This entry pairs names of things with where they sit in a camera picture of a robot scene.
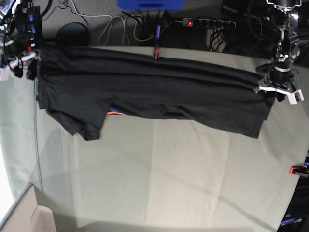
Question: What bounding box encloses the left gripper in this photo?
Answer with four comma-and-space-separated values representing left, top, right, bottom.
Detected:
254, 79, 304, 105

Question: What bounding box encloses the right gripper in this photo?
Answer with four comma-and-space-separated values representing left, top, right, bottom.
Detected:
0, 52, 38, 81

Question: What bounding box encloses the black t-shirt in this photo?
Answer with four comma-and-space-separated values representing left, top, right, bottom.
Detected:
37, 46, 274, 141

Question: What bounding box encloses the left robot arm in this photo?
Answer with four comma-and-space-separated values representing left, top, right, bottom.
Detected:
247, 0, 305, 105

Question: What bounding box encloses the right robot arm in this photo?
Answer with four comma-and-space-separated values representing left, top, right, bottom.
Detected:
0, 0, 53, 81

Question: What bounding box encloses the left black orange clamp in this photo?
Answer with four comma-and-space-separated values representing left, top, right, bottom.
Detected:
16, 6, 43, 52

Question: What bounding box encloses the black orange clamp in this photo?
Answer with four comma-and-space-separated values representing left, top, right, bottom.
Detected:
16, 6, 43, 52
152, 24, 161, 60
289, 157, 309, 178

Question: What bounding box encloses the right black orange clamp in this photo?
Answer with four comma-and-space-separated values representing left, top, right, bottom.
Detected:
289, 157, 309, 178

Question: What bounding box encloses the round black stool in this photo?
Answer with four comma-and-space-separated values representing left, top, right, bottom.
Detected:
56, 22, 90, 47

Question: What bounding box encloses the black power strip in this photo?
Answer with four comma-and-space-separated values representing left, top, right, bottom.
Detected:
182, 18, 237, 30

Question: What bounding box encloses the blue plastic box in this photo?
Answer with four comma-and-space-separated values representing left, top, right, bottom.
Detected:
117, 0, 185, 10

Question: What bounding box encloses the cardboard box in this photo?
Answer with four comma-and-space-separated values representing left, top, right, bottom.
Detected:
0, 184, 56, 232

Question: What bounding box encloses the middle black orange clamp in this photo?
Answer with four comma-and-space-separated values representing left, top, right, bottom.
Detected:
152, 24, 161, 60

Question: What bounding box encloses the white cable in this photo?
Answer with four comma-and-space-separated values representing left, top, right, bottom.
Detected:
70, 0, 157, 46

